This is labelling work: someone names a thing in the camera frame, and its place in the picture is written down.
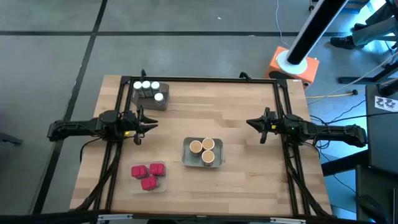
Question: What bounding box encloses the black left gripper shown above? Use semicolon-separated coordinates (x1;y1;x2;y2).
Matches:
125;105;159;136

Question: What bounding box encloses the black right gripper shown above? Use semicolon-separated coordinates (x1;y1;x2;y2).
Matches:
246;106;284;134

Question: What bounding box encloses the red lid spice jar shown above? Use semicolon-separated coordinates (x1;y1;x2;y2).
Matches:
140;175;160;192
131;165;149;180
149;162;167;177

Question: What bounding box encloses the wooden lid spice jar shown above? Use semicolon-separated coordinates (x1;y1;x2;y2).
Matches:
200;150;216;166
188;139;203;158
201;137;216;152

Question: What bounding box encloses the clear plastic bin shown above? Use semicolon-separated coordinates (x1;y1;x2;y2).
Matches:
127;161;169;195

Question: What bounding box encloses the grey tray top left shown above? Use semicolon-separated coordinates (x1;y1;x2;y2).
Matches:
130;81;171;112

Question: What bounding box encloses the grey rectangular bin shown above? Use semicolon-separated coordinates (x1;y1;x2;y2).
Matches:
182;136;224;169

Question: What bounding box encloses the white round pole base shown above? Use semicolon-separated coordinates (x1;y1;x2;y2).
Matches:
275;49;308;75

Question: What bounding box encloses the orange box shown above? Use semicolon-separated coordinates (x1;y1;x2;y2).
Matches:
264;45;320;90

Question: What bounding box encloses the black desk crossbar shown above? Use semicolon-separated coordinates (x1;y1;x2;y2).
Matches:
320;149;369;177

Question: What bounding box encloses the black stand leg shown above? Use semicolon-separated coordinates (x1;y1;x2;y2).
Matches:
338;58;398;97

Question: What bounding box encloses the person's shoe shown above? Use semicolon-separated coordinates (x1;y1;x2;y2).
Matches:
330;35;355;50
351;23;370;34

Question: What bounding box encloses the black desk panel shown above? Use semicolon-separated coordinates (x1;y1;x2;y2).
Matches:
365;83;398;175

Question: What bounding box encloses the white printed tag sheet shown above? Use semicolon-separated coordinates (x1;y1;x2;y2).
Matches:
374;95;398;113

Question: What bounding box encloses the black desk surface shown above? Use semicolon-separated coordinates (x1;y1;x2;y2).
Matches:
354;164;398;224

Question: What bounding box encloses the black computer mouse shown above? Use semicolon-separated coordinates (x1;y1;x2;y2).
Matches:
357;194;388;222

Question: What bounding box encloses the black foreground beam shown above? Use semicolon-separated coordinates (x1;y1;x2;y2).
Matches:
0;210;398;224

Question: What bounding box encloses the dark grey floor foot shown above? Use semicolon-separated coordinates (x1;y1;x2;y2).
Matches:
0;132;24;147

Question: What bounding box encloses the person's leg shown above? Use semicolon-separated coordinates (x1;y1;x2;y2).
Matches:
365;0;396;27
353;17;398;47

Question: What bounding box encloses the black metal table frame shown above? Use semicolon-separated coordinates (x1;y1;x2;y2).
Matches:
74;68;332;218

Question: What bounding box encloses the yellow floor cable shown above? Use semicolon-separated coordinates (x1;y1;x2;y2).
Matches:
306;90;358;100

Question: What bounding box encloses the black cable bundle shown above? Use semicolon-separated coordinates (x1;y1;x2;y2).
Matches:
76;141;124;212
284;149;330;217

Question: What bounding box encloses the long black cable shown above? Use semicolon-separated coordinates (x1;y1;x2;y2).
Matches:
325;111;398;125

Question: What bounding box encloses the silver beam bracket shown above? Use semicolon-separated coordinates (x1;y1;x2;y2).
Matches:
98;213;134;222
269;217;307;224

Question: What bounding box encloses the white floor cable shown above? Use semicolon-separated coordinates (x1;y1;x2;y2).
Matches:
275;0;292;49

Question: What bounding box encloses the black camera pole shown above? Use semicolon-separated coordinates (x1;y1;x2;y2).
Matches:
285;0;351;65

